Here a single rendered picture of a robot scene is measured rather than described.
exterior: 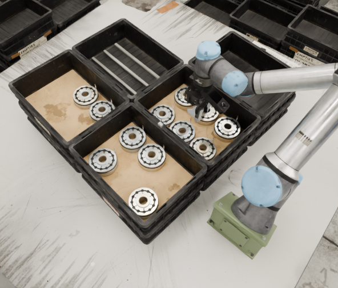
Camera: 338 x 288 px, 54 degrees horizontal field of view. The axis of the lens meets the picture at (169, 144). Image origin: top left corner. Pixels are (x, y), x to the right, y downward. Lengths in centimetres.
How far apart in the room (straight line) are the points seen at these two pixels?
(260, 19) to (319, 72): 158
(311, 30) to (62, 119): 173
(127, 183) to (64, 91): 52
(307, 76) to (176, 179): 55
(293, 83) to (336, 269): 133
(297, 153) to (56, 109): 95
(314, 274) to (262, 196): 122
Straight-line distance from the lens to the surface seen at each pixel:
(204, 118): 133
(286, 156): 96
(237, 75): 105
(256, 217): 112
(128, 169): 124
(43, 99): 150
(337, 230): 227
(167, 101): 141
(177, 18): 202
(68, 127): 138
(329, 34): 251
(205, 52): 107
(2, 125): 165
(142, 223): 105
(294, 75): 112
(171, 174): 122
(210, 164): 114
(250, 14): 268
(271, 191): 95
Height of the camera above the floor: 192
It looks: 58 degrees down
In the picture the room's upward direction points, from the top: 3 degrees clockwise
